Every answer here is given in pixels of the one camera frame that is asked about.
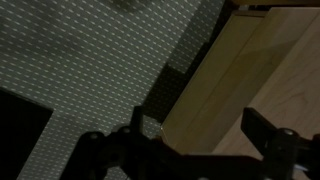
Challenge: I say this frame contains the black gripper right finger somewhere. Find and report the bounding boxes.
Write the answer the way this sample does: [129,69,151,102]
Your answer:
[241,106,320,180]

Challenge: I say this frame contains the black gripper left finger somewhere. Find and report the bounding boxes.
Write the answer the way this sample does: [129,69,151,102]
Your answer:
[63,105,186,180]

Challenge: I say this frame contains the wide wooden drawer with clothes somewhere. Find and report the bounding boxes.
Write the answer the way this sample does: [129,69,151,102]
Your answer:
[179,6,320,159]

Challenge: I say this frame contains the wooden drawer, barely open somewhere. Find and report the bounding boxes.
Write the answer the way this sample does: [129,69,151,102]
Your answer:
[159,9,268,155]

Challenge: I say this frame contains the black box stool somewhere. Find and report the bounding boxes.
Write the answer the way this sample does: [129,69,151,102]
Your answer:
[0,87,55,180]

